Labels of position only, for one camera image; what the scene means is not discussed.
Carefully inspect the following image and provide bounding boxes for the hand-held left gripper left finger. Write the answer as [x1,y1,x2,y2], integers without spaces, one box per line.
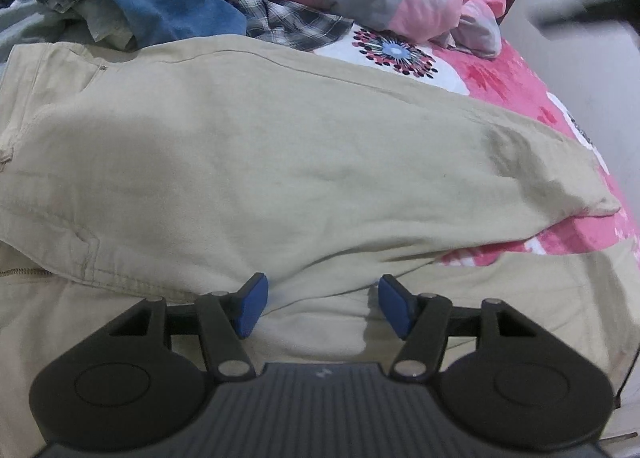
[107,272,269,380]

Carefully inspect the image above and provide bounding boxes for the beige pants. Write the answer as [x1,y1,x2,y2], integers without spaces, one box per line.
[0,33,640,379]

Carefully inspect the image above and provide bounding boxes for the grey sweatshirt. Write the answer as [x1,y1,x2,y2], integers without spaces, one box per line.
[0,0,136,64]

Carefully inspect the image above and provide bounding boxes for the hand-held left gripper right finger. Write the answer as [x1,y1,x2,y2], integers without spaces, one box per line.
[377,274,541,381]

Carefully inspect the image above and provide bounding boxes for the pink floral bed blanket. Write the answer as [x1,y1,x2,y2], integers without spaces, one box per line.
[312,23,640,269]

